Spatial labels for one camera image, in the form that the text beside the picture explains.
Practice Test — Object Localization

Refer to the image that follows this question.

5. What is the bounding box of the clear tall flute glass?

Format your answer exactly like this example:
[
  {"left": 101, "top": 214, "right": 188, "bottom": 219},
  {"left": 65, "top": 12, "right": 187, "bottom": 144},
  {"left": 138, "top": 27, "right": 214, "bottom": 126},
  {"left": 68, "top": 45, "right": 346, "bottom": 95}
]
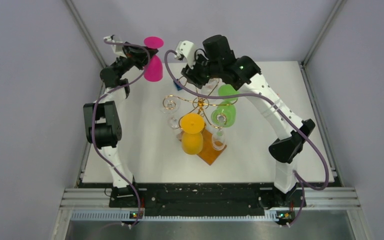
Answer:
[{"left": 161, "top": 95, "right": 181, "bottom": 130}]

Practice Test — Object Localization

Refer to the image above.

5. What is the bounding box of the green plastic goblet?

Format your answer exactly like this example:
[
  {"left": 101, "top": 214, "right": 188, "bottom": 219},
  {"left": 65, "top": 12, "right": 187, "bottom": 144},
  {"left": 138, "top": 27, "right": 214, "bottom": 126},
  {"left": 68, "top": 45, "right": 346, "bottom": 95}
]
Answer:
[{"left": 211, "top": 84, "right": 238, "bottom": 128}]

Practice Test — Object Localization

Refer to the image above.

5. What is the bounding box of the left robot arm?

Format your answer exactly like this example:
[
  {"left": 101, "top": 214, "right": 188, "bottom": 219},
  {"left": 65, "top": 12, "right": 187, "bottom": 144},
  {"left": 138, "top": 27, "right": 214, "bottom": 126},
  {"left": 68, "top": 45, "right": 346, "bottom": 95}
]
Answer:
[{"left": 83, "top": 42, "right": 159, "bottom": 207}]

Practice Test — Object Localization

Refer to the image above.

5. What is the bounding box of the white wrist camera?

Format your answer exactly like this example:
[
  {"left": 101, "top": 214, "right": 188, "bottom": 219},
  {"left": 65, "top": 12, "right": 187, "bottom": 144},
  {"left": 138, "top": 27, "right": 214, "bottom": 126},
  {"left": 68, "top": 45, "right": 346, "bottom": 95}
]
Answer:
[
  {"left": 175, "top": 40, "right": 198, "bottom": 69},
  {"left": 103, "top": 34, "right": 127, "bottom": 58}
]

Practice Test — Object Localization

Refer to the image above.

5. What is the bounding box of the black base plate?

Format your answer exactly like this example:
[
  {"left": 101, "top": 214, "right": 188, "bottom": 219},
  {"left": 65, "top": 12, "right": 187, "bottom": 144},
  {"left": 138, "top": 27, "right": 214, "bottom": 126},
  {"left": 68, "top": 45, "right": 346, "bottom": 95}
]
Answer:
[{"left": 109, "top": 183, "right": 302, "bottom": 217}]

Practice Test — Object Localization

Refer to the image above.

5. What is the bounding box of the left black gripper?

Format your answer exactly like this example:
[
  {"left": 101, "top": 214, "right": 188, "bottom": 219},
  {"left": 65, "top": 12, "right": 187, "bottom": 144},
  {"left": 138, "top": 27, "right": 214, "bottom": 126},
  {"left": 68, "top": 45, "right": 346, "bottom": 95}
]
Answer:
[{"left": 111, "top": 41, "right": 158, "bottom": 76}]

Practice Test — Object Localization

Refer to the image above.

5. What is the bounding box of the orange plastic goblet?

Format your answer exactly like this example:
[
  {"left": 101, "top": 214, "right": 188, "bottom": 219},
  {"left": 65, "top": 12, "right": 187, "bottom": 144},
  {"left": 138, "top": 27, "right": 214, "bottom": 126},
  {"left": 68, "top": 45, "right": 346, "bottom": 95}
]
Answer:
[{"left": 180, "top": 113, "right": 205, "bottom": 155}]

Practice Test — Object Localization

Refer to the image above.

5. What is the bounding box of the dark blue block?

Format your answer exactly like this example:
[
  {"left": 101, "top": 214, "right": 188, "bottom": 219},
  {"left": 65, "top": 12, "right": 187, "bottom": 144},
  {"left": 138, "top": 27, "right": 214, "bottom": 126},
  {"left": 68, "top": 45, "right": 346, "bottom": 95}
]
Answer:
[{"left": 173, "top": 78, "right": 183, "bottom": 91}]

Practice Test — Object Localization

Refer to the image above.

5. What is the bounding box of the gold wire wine glass rack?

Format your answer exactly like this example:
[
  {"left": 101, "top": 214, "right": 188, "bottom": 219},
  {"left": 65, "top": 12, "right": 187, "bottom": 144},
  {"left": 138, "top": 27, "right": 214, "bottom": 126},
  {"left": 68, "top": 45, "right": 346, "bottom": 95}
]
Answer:
[{"left": 161, "top": 78, "right": 238, "bottom": 166}]

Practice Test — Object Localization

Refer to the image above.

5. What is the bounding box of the clear stemmed wine glass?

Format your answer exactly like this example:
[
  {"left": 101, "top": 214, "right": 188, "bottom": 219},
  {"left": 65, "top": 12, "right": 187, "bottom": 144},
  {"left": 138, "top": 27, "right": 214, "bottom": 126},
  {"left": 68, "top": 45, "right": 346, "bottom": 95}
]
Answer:
[{"left": 211, "top": 113, "right": 227, "bottom": 151}]

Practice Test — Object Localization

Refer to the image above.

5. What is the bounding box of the pink plastic goblet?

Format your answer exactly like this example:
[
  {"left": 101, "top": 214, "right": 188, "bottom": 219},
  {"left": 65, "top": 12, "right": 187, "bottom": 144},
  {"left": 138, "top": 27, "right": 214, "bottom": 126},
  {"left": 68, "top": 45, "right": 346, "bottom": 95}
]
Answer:
[{"left": 143, "top": 36, "right": 164, "bottom": 82}]

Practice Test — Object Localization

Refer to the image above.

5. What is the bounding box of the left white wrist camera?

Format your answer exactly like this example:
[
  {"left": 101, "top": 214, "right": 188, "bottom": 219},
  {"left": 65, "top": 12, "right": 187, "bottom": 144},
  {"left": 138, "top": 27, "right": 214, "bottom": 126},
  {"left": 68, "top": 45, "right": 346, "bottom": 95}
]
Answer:
[{"left": 103, "top": 34, "right": 127, "bottom": 58}]

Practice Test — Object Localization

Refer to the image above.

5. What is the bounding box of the clear short wine glass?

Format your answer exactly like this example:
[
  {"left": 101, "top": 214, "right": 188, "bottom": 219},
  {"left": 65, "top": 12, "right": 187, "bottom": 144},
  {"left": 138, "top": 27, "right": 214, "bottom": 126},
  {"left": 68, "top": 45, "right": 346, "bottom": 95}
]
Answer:
[{"left": 199, "top": 78, "right": 220, "bottom": 96}]

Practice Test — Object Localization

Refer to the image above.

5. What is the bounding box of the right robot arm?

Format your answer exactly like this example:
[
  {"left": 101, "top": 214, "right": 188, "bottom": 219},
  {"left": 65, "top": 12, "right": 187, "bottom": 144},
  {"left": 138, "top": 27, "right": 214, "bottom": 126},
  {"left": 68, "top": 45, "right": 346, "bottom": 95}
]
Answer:
[{"left": 175, "top": 34, "right": 316, "bottom": 206}]

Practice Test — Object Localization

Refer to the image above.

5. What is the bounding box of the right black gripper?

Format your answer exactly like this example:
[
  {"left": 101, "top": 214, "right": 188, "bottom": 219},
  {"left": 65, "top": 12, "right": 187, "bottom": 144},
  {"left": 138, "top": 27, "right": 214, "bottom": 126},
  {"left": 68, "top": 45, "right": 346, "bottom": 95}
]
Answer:
[{"left": 180, "top": 52, "right": 221, "bottom": 90}]

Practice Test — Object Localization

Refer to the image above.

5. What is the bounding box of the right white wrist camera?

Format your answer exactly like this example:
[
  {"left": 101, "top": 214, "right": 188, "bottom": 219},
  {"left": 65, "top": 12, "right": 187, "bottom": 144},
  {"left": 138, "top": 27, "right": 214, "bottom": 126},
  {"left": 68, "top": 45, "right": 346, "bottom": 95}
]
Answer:
[{"left": 175, "top": 40, "right": 198, "bottom": 69}]

